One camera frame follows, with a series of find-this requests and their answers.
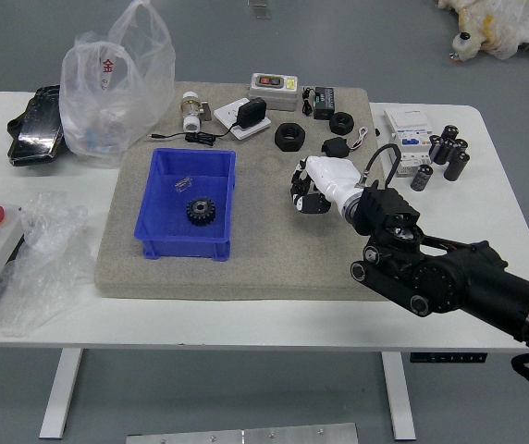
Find clear bag with red print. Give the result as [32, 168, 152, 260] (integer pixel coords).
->
[58, 0, 177, 168]

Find blue plastic bin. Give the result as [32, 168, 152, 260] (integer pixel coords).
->
[132, 147, 238, 261]

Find small black module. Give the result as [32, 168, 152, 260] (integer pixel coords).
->
[321, 137, 350, 159]

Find black labelled power module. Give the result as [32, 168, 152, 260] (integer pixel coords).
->
[313, 86, 338, 120]

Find big black gear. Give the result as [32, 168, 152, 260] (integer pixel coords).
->
[185, 196, 218, 228]

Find plush toy in plastic wrap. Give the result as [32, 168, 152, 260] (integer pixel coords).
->
[435, 0, 529, 73]

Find large black hex nut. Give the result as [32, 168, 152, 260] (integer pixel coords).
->
[274, 122, 306, 153]

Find red white module wires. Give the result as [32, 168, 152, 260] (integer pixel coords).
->
[347, 126, 371, 152]

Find white circuit breaker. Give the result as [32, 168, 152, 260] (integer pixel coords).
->
[382, 108, 436, 179]

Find white wall socket plate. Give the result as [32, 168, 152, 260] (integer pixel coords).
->
[213, 97, 274, 141]

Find black plastic tray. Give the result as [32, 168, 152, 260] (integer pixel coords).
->
[6, 84, 67, 167]

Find crumpled clear plastic bag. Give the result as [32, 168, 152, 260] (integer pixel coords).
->
[0, 191, 97, 338]

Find white table leg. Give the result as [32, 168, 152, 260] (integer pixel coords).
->
[38, 349, 84, 439]
[381, 351, 417, 440]

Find black power adapter with cord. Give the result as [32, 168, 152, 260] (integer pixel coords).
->
[146, 97, 269, 147]

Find brass valve with white fittings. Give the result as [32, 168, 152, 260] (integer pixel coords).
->
[179, 92, 213, 133]

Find grey push-button switch box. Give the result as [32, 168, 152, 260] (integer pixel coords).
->
[249, 72, 301, 111]

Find silver metal plate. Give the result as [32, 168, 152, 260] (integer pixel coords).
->
[125, 423, 361, 444]

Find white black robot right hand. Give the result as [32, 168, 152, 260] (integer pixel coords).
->
[289, 155, 368, 216]

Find grey-brown foam mat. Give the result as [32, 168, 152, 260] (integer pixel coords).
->
[93, 81, 407, 301]

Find small black hex nut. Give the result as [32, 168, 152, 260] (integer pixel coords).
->
[328, 112, 355, 135]

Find metal floor outlet cover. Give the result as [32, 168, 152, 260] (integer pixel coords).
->
[248, 0, 273, 20]

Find black table height controller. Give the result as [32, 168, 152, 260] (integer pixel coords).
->
[409, 352, 486, 364]

